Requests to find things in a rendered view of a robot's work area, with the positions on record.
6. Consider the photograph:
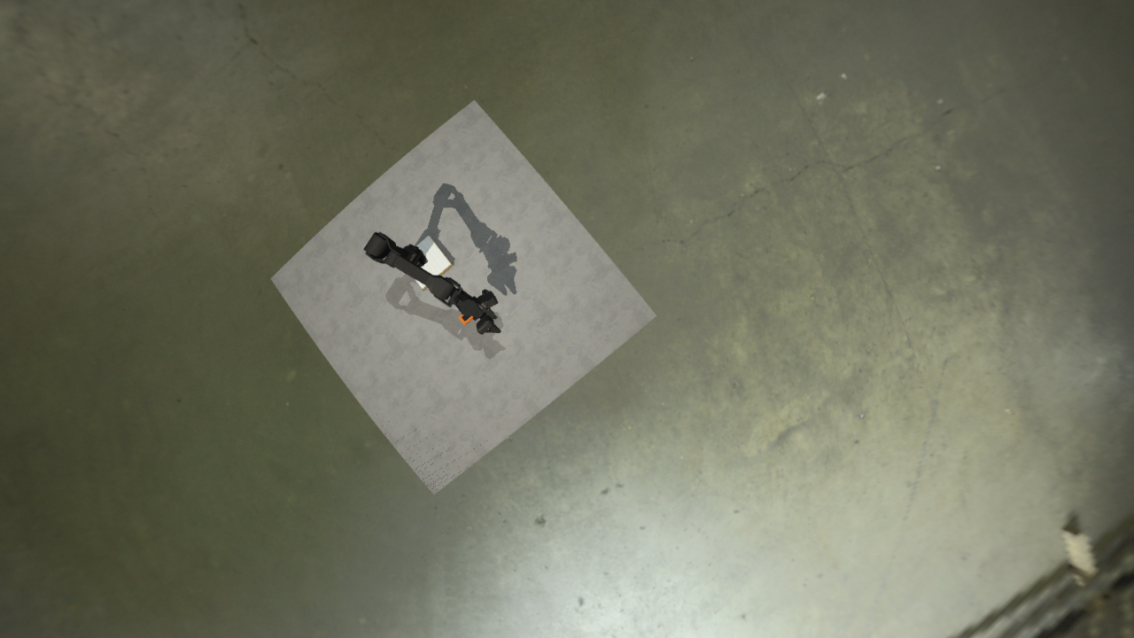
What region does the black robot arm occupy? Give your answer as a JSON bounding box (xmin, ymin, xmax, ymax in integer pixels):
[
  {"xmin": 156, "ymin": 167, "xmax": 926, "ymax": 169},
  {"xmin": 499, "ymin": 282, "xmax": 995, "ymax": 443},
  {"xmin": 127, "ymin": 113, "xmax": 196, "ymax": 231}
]
[{"xmin": 363, "ymin": 232, "xmax": 499, "ymax": 316}]

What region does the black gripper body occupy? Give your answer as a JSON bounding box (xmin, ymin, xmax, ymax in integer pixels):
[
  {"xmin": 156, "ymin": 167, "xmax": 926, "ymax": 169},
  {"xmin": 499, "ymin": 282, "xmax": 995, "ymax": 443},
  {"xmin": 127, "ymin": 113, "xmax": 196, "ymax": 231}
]
[{"xmin": 472, "ymin": 296, "xmax": 493, "ymax": 335}]

